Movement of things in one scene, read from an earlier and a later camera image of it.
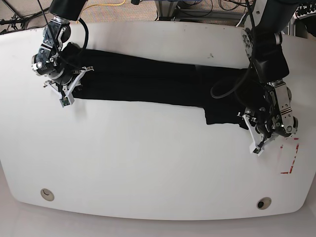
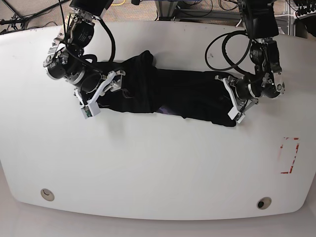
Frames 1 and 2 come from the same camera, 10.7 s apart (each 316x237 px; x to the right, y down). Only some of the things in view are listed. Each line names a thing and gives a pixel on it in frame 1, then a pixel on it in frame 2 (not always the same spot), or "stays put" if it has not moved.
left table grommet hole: (47, 194) stays put
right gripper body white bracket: (255, 146) -> (238, 112)
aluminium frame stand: (166, 9) stays put
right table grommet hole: (263, 203) stays put
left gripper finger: (77, 88) -> (126, 94)
